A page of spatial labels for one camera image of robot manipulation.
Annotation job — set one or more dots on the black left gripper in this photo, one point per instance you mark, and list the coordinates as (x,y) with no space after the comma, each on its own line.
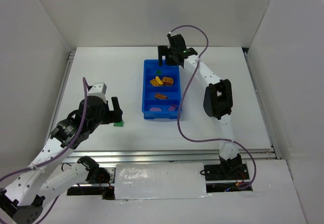
(113,113)

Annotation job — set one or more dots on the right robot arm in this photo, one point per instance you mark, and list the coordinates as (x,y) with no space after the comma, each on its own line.
(217,102)

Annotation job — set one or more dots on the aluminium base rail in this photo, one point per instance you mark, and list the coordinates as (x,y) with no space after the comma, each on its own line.
(216,181)

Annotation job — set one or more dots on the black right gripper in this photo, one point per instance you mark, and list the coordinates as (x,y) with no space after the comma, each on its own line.
(166,50)

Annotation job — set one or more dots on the small purple lego plate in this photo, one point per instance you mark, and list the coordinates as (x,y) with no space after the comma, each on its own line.
(173,107)

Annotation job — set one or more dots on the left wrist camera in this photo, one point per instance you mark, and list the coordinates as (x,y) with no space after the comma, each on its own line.
(98,90)

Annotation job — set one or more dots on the yellow black striped lego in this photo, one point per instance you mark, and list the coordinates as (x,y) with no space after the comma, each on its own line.
(159,81)

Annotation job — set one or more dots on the white cover plate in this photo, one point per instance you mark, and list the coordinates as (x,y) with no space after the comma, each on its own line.
(159,181)

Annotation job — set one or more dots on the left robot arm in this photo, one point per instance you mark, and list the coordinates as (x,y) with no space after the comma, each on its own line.
(25,198)

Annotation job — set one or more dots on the blue divided plastic tray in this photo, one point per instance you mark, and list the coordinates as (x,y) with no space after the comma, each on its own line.
(172,92)

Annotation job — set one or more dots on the orange lego brick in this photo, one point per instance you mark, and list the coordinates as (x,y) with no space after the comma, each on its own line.
(154,82)

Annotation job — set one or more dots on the yellow round flower lego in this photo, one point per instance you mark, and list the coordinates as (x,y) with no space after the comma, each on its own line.
(168,81)

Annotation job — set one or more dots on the purple flower lego piece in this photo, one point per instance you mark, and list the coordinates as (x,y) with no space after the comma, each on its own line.
(155,109)

